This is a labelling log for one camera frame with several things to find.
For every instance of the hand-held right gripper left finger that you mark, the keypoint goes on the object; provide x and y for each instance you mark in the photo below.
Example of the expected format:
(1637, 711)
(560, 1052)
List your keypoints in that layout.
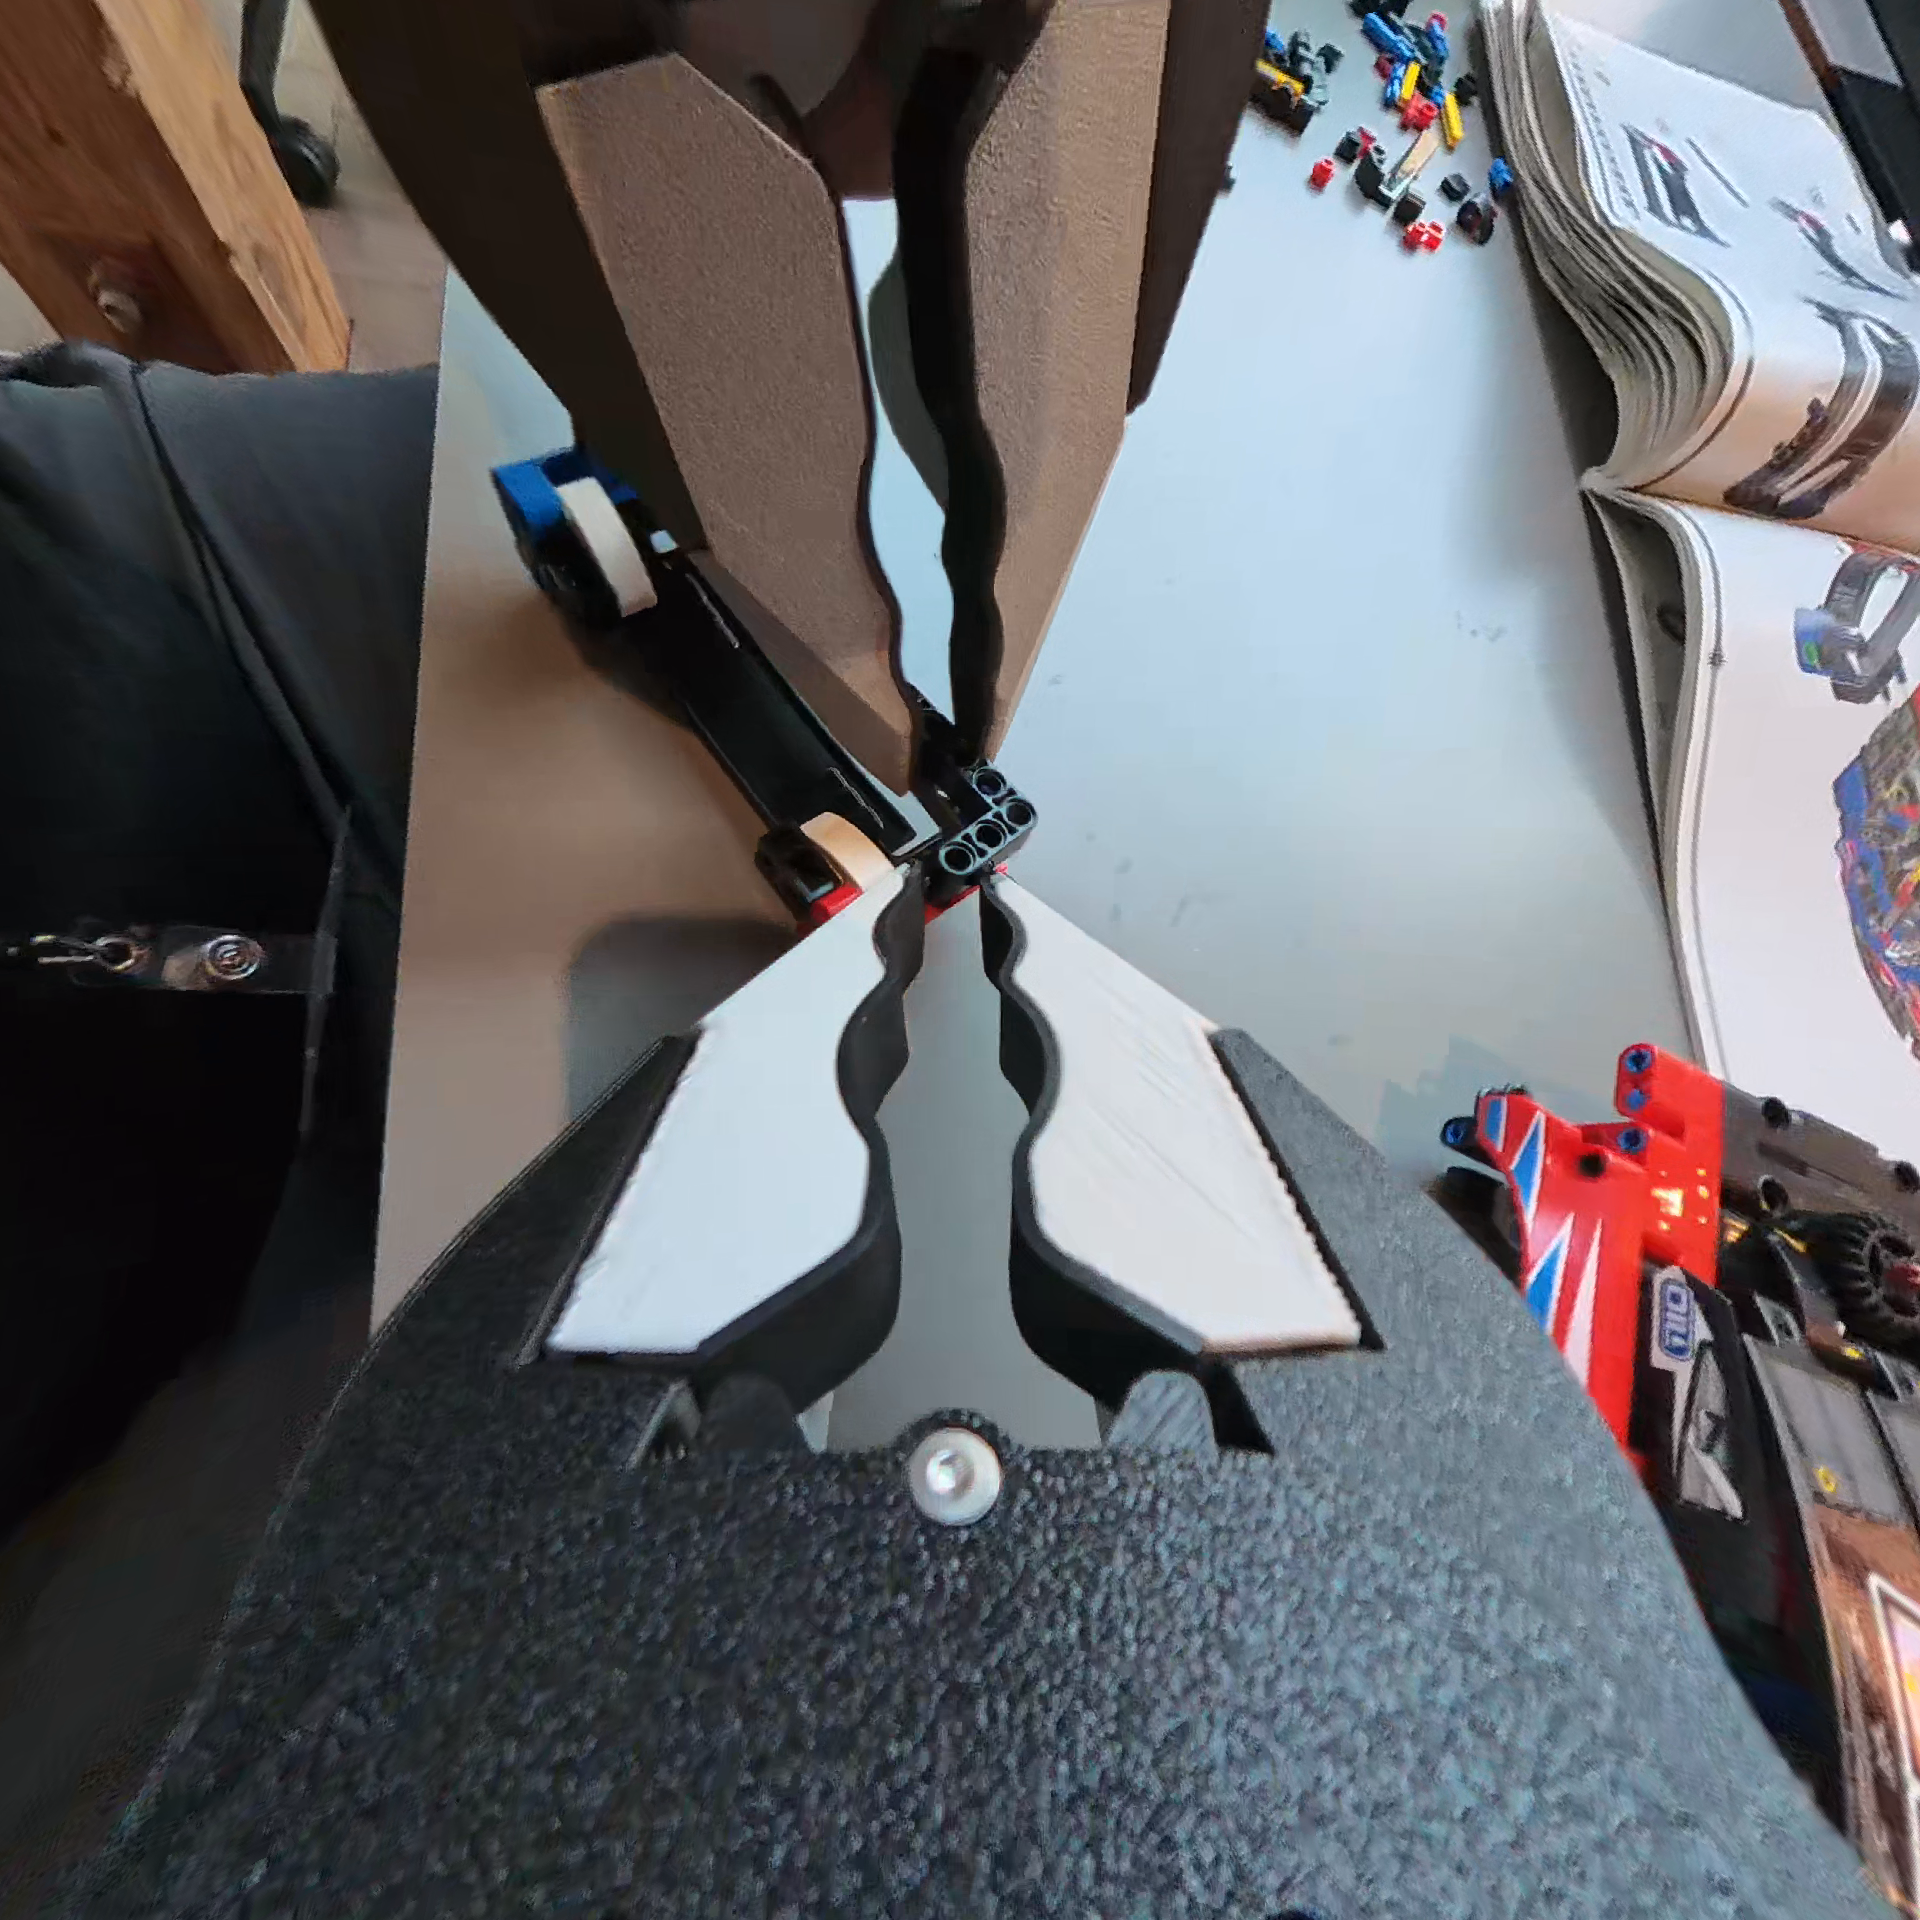
(736, 1201)

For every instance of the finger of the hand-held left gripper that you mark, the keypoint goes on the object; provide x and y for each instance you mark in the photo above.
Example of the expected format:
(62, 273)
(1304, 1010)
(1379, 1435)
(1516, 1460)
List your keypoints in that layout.
(736, 332)
(1052, 270)

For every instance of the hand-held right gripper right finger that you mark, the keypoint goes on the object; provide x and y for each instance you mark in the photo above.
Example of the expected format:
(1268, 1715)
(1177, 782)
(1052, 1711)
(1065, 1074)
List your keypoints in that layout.
(1187, 1187)

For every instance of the small toy brick assembly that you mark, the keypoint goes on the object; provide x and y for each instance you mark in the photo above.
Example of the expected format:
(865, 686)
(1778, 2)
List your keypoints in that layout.
(721, 646)

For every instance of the pile of small brick pieces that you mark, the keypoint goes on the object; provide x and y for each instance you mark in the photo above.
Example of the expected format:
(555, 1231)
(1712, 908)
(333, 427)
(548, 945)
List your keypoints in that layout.
(1394, 135)

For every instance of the black angled brick piece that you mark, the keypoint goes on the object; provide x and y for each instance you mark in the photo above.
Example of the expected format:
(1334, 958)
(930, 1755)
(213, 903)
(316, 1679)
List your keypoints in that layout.
(986, 811)

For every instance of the red black toy race car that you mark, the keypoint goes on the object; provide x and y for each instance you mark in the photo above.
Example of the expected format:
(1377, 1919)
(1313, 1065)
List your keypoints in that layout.
(1680, 1260)

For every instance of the grey desk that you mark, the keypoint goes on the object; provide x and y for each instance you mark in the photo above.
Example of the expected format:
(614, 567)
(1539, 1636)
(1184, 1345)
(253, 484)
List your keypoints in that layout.
(1321, 662)

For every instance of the black office chair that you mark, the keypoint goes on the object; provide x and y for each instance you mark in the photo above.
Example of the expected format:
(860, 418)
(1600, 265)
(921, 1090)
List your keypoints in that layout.
(294, 152)

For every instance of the black badge reel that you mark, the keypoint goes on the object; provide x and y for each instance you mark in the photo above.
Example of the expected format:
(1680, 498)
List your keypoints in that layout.
(210, 961)

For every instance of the person's black clothing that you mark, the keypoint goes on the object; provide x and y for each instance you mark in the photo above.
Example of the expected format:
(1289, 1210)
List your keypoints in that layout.
(152, 691)

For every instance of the open instruction booklet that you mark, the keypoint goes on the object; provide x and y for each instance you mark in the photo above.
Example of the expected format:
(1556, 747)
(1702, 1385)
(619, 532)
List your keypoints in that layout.
(1739, 691)

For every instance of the wooden post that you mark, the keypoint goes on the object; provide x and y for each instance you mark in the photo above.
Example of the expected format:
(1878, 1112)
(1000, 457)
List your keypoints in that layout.
(152, 180)

